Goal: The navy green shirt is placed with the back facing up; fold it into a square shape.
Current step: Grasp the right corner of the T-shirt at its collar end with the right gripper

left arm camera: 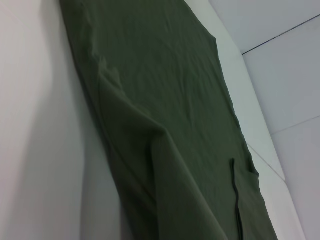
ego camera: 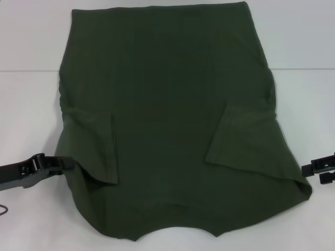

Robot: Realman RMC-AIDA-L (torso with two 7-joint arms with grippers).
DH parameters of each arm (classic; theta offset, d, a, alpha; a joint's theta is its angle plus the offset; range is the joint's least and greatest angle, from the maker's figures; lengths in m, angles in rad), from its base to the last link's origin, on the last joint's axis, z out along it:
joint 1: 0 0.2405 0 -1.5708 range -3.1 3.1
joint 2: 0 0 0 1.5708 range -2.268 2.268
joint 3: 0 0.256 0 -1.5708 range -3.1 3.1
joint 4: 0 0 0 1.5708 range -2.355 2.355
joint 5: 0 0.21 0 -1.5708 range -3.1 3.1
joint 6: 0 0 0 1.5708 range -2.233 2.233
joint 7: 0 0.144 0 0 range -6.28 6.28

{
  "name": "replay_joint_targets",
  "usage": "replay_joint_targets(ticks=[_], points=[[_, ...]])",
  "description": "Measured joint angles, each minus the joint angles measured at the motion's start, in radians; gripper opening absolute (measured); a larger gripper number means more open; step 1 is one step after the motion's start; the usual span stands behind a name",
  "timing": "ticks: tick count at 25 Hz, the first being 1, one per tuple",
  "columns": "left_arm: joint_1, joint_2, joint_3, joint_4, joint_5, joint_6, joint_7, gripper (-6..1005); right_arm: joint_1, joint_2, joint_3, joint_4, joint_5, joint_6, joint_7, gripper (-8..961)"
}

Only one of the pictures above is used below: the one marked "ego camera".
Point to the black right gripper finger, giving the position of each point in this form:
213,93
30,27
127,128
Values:
319,166
328,179

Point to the dark green t-shirt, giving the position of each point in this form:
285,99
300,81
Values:
167,104

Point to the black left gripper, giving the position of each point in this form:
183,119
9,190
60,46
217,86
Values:
13,173

